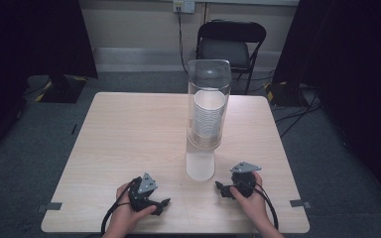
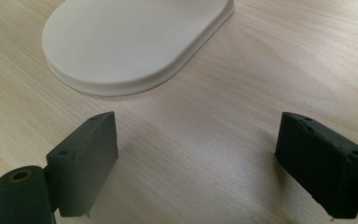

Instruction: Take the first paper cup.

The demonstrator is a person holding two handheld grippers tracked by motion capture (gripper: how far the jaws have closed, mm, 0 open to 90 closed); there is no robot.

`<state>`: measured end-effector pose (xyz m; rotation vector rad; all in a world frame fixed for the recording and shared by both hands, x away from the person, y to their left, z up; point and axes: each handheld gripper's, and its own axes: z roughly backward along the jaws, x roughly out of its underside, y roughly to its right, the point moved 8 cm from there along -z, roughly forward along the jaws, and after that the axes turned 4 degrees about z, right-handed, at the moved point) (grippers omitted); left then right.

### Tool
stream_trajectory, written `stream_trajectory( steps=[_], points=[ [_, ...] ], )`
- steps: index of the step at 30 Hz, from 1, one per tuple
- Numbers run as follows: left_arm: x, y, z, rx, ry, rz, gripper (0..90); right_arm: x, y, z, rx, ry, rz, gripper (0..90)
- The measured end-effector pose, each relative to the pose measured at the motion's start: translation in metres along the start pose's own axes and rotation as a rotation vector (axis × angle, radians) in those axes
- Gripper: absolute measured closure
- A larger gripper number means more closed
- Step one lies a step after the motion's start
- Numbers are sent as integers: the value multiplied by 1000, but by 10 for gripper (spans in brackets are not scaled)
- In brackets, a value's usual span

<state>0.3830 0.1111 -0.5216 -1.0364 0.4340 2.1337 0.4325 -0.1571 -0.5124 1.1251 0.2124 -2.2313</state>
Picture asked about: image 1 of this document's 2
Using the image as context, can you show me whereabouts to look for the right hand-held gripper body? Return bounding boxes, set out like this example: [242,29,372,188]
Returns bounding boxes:
[229,161,263,199]

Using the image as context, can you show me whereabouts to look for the white wall outlet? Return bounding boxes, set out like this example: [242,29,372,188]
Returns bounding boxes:
[173,0,196,15]

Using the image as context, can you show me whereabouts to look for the person's right hand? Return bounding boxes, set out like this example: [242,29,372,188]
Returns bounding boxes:
[229,171,273,230]

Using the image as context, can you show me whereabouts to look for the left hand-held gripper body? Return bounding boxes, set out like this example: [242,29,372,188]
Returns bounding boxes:
[128,172,162,213]

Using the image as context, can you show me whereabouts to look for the stack of white paper cups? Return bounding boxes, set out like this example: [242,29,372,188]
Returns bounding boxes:
[191,89,228,139]

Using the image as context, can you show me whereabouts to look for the black stand base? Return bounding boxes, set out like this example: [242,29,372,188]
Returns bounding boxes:
[265,80,310,107]
[39,73,88,104]

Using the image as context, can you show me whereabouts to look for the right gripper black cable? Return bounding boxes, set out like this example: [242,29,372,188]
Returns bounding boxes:
[244,182,280,231]

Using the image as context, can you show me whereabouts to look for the black folding chair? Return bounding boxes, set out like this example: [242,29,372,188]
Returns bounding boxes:
[194,19,268,95]

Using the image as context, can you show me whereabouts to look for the clear tube cup dispenser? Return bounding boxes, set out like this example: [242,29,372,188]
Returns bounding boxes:
[185,59,233,182]

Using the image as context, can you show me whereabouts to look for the grey tape strip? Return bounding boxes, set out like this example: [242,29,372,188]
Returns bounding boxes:
[289,198,314,209]
[36,201,64,213]

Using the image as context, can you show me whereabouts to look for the person's left hand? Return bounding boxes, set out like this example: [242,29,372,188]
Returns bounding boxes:
[106,182,159,231]

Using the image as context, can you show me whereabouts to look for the black wall power cable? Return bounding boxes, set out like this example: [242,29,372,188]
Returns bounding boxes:
[177,9,190,75]

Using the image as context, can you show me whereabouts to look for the black floor cables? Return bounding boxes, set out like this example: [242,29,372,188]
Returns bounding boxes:
[231,67,323,139]

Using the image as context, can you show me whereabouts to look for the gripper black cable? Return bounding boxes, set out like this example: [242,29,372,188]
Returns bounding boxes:
[100,178,142,236]
[244,182,280,231]

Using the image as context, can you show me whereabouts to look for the dark curtain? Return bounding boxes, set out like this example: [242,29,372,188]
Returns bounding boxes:
[0,0,99,167]
[272,0,381,212]

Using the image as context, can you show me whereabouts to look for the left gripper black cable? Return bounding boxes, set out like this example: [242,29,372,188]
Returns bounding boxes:
[100,178,142,236]

